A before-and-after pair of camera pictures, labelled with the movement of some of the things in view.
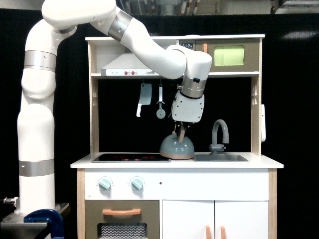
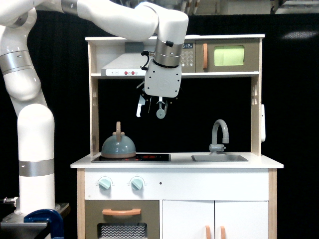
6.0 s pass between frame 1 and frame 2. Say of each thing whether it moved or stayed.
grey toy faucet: stayed
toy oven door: stayed
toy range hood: stayed
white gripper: moved
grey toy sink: stayed
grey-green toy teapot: moved
